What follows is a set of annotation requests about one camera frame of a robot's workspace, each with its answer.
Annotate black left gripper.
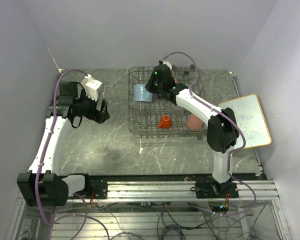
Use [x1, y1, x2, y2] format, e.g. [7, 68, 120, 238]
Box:
[74, 89, 110, 124]

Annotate light blue mug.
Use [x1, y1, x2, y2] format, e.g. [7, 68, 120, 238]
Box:
[133, 84, 153, 102]

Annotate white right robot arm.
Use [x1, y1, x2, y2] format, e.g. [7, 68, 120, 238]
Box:
[145, 63, 239, 198]

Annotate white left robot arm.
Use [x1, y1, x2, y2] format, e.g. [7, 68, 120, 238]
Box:
[17, 79, 110, 207]

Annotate small orange cup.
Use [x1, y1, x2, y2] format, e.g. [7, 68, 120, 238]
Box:
[158, 115, 172, 129]

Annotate pink plastic tumbler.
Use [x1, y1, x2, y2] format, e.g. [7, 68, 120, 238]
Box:
[186, 113, 204, 130]

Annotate yellow framed whiteboard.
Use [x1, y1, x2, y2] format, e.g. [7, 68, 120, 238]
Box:
[218, 93, 272, 149]

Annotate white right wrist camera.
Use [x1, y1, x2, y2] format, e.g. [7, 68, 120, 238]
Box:
[162, 61, 173, 70]

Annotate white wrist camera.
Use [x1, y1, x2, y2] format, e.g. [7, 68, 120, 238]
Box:
[162, 61, 173, 70]
[81, 74, 102, 102]

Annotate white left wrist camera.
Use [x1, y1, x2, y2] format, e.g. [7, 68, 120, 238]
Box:
[81, 74, 102, 102]

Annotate grey wire dish rack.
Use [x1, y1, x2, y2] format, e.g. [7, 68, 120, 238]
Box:
[128, 66, 207, 140]

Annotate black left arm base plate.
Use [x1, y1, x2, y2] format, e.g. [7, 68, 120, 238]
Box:
[90, 178, 108, 200]

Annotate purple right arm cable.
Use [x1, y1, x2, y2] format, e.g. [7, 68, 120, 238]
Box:
[161, 51, 258, 218]

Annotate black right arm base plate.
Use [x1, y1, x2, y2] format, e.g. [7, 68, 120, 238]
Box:
[190, 181, 239, 199]

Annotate aluminium mounting rail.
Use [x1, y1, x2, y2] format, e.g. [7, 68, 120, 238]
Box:
[64, 180, 280, 203]

